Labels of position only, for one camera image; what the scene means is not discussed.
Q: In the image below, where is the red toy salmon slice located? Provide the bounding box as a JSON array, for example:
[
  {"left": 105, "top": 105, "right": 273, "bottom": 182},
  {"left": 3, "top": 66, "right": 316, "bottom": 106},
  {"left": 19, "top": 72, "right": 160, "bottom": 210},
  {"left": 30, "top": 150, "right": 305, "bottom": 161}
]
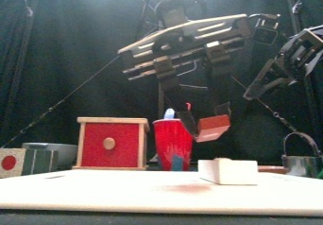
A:
[{"left": 194, "top": 113, "right": 232, "bottom": 144}]

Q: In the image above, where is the white toy rice block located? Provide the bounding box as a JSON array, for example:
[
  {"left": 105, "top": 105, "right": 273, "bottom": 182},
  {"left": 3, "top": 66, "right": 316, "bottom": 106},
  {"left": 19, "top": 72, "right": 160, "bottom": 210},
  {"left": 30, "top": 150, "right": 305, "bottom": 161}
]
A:
[{"left": 196, "top": 157, "right": 260, "bottom": 186}]

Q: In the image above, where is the blue plastic toy utensil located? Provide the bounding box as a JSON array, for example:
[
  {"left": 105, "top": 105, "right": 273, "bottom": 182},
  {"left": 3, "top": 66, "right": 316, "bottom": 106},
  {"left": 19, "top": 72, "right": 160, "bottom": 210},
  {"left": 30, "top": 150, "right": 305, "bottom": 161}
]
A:
[{"left": 162, "top": 108, "right": 176, "bottom": 121}]

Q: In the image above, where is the red plastic cup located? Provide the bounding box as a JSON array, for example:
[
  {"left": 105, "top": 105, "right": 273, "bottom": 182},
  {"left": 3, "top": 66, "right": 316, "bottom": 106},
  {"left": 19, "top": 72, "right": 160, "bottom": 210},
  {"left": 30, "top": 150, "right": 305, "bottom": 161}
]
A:
[{"left": 150, "top": 118, "right": 196, "bottom": 172}]

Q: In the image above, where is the wooden box with red front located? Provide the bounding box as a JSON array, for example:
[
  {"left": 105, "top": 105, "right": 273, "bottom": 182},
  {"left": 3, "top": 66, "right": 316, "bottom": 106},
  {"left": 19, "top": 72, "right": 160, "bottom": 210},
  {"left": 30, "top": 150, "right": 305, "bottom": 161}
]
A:
[{"left": 71, "top": 116, "right": 150, "bottom": 172}]

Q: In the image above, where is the black backdrop cloth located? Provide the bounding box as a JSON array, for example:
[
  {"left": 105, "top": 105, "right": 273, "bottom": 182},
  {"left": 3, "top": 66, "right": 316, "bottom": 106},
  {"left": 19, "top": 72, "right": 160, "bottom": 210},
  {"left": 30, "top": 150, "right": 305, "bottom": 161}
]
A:
[{"left": 0, "top": 0, "right": 323, "bottom": 180}]

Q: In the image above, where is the pink plastic tray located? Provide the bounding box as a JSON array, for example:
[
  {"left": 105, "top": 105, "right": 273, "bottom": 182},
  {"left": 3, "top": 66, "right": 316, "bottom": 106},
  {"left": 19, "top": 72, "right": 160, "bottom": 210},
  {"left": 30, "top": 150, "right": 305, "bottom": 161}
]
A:
[{"left": 256, "top": 164, "right": 288, "bottom": 175}]

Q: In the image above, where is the blue tape piece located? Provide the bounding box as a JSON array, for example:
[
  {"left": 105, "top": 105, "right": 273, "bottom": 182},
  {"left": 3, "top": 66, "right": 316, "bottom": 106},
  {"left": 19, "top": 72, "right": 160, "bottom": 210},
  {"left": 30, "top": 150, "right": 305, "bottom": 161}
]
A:
[{"left": 170, "top": 155, "right": 185, "bottom": 172}]

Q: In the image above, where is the grey bowl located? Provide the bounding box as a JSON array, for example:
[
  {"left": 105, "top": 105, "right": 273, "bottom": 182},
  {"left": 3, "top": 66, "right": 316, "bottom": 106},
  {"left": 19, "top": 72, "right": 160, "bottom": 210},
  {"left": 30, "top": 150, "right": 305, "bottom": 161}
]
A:
[{"left": 21, "top": 142, "right": 79, "bottom": 168}]

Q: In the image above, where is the white plastic cutting board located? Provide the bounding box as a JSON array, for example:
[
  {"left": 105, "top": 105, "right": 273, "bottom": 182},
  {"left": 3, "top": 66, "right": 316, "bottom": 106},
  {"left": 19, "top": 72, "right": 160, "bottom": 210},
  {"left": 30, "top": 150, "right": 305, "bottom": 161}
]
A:
[{"left": 0, "top": 168, "right": 323, "bottom": 217}]

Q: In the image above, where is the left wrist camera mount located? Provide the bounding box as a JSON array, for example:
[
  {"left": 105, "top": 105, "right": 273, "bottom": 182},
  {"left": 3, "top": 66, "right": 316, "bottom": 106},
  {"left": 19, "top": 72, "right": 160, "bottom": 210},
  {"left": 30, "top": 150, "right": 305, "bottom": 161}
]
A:
[{"left": 153, "top": 0, "right": 198, "bottom": 28}]

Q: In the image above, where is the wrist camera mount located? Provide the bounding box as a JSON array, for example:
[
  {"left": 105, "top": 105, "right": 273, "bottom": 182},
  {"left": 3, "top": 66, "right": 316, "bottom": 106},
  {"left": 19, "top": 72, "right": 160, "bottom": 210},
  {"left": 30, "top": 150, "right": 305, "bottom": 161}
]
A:
[
  {"left": 153, "top": 0, "right": 198, "bottom": 28},
  {"left": 248, "top": 12, "right": 281, "bottom": 46}
]

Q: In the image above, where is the grey vertical frame pole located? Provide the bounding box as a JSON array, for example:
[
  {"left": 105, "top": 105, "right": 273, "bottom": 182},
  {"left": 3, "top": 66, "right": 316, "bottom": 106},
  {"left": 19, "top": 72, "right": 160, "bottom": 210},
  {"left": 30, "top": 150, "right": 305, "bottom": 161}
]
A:
[{"left": 156, "top": 80, "right": 166, "bottom": 120}]

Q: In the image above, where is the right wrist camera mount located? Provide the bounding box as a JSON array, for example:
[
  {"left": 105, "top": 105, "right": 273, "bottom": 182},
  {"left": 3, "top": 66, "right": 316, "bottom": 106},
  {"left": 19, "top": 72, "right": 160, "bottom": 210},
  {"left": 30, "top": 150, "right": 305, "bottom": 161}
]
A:
[{"left": 248, "top": 12, "right": 281, "bottom": 46}]

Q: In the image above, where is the metal pot with handle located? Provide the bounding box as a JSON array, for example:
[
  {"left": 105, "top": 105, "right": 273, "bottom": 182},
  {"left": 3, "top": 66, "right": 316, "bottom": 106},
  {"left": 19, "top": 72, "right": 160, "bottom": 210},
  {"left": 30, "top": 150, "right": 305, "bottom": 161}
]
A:
[{"left": 280, "top": 130, "right": 323, "bottom": 180}]

